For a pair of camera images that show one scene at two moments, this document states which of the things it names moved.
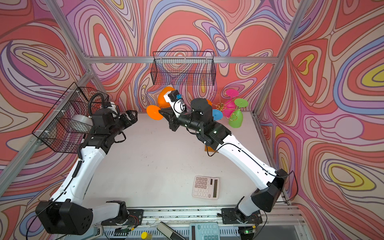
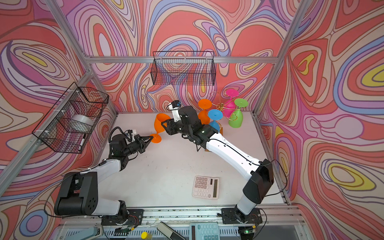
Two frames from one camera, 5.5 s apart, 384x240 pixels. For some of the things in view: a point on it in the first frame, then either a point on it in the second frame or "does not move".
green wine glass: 236,119 does not move
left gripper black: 133,119 → 141,144
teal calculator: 204,231 does not move
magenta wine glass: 229,107 does not move
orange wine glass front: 154,111 → 158,127
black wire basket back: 186,68 does not move
